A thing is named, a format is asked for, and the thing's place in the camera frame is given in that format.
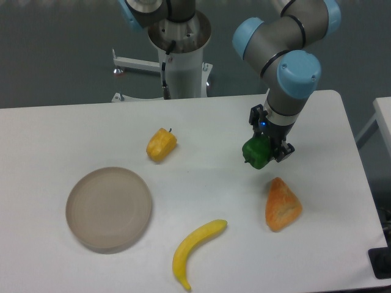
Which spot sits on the green bell pepper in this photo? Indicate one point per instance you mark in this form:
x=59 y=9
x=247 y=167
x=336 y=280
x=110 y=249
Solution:
x=257 y=151

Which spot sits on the white side table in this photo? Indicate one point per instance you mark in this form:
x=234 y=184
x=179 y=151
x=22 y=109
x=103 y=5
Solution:
x=380 y=120

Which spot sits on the orange bread wedge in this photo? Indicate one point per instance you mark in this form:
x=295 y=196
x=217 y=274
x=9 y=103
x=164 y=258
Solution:
x=282 y=206

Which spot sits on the black device at table edge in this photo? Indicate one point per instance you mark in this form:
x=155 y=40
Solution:
x=380 y=262

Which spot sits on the yellow banana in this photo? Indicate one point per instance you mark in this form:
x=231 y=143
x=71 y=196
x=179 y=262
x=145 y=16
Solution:
x=189 y=244

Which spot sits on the beige round plate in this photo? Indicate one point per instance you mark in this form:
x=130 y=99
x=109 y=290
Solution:
x=109 y=209

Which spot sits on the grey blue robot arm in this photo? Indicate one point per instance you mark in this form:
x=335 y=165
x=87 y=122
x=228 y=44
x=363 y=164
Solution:
x=275 y=51

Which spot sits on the yellow bell pepper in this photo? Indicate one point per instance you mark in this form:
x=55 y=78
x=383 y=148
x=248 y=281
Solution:
x=161 y=145

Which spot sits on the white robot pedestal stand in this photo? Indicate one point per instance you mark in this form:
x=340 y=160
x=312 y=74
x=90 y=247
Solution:
x=183 y=72

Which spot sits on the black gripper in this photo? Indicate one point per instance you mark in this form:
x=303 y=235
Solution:
x=277 y=134

